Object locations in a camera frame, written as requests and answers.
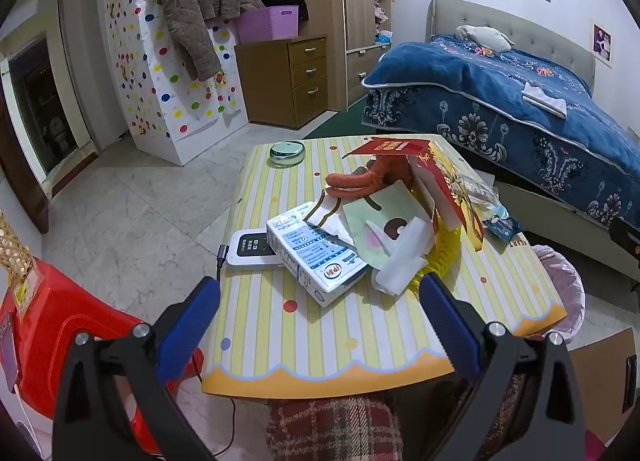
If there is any small wall photo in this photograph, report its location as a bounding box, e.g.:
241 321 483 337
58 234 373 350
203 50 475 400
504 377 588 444
591 20 613 62

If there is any bin with pink bag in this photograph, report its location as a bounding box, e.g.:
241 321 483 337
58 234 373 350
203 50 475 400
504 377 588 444
530 243 587 337

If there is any wooden wardrobe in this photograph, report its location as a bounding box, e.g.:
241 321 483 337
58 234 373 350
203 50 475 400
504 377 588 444
287 0 396 112

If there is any yellow striped tablecloth table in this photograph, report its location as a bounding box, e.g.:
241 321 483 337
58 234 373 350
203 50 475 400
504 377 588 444
202 135 568 398

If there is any gold woven basket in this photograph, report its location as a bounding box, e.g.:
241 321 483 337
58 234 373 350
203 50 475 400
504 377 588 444
0 211 33 287

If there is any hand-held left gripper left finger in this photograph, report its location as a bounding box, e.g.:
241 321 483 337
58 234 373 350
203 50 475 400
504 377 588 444
52 277 222 461

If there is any folded white cloth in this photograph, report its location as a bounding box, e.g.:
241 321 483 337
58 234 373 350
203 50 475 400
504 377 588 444
521 82 568 118

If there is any brown cardboard box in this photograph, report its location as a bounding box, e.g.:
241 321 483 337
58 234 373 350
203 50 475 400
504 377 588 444
570 326 640 447

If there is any white plush pillow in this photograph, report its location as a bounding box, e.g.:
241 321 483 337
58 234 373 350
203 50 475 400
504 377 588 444
454 25 516 52

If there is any wooden drawer cabinet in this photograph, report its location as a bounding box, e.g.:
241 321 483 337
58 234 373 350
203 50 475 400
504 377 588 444
234 35 330 129

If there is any polka dot covered cabinet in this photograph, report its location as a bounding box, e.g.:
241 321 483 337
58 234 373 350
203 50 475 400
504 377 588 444
102 0 248 166

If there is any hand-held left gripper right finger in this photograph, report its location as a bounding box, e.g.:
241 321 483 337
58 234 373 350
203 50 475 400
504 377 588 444
419 272 586 461

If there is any clear plastic wrapper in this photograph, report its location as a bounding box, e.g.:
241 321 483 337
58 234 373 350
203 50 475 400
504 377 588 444
460 171 501 214

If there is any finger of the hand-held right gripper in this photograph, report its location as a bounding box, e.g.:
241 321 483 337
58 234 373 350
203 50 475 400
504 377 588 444
609 217 640 259

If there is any yellow foam net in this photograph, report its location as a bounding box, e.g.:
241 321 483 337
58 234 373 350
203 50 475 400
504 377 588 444
410 221 463 287

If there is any purple plastic basket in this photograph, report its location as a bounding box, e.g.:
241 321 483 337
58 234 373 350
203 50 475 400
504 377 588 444
235 6 300 44

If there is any white tissue paper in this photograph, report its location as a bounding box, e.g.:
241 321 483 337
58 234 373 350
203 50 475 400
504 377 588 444
371 216 436 294

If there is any white portable router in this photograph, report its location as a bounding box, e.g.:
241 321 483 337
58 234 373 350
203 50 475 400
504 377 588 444
226 230 286 269

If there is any person's right leg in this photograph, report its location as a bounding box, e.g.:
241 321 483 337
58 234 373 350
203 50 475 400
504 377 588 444
480 371 531 444

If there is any person's leg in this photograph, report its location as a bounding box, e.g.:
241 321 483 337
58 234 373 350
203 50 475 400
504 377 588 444
480 371 531 444
266 393 403 461

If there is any round green tin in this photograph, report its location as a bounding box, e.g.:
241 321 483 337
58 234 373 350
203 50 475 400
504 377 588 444
269 141 306 168

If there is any orange plush toy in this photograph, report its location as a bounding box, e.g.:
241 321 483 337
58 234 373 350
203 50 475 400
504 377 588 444
326 156 416 199

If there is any black charging cable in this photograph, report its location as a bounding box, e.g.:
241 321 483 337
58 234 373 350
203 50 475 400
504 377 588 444
192 243 237 458

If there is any green rug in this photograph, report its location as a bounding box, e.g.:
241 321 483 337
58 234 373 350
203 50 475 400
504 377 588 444
302 101 401 139

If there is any blue floral blanket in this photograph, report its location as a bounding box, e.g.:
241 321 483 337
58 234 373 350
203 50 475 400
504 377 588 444
361 33 640 232

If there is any white toilet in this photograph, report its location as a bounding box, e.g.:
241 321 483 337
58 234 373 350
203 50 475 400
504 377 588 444
47 116 71 152

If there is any red plastic stool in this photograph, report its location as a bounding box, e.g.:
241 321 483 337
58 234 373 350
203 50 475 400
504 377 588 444
0 256 203 452

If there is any person's left leg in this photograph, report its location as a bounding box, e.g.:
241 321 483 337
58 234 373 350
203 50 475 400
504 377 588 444
266 393 403 461

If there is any blue snack packet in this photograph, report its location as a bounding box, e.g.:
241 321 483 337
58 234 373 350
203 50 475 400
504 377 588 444
482 203 523 242

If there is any grey upholstered bed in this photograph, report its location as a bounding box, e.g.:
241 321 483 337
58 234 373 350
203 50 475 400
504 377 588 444
425 0 640 312

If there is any red cardboard box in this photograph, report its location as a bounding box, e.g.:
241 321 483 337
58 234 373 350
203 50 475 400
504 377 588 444
345 137 486 252

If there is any dark brown door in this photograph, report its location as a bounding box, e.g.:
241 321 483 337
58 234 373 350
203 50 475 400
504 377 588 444
0 86 51 234

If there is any white blue milk carton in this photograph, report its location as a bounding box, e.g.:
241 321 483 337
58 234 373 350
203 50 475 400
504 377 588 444
266 215 370 308

